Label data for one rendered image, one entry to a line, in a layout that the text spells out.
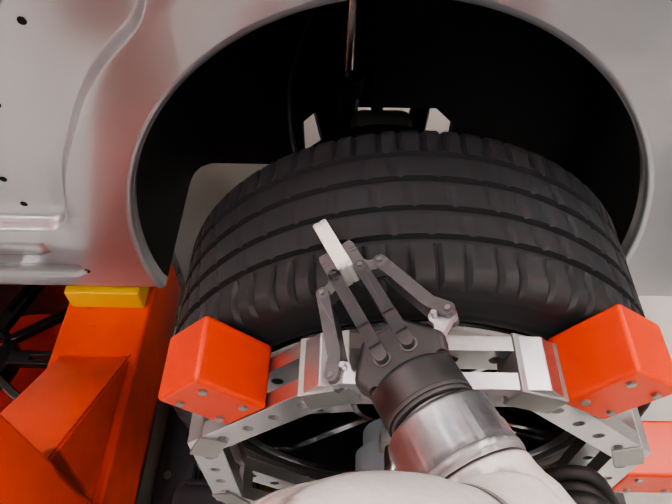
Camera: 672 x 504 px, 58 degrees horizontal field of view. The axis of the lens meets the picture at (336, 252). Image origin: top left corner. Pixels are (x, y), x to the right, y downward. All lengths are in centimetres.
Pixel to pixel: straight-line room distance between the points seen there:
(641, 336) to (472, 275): 17
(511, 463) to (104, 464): 78
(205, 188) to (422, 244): 179
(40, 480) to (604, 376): 66
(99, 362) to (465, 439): 84
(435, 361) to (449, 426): 6
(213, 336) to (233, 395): 6
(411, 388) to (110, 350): 80
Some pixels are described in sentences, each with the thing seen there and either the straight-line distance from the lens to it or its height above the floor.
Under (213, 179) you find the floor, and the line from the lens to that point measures 239.
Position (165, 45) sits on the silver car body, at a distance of 78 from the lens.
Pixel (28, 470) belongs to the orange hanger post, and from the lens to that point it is 85.
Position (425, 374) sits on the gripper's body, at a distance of 47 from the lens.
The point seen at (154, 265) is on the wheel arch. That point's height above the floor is 80.
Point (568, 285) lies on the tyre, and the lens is 67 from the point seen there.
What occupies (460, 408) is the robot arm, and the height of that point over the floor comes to 125.
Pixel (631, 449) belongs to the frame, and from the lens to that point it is 80.
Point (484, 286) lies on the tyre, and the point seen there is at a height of 117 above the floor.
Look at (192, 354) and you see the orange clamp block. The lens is 63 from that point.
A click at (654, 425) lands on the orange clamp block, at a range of 94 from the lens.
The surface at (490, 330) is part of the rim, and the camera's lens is 69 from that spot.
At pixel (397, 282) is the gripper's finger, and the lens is 55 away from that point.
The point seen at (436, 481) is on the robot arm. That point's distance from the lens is 34.
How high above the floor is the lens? 166
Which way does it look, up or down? 52 degrees down
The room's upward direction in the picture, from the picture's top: straight up
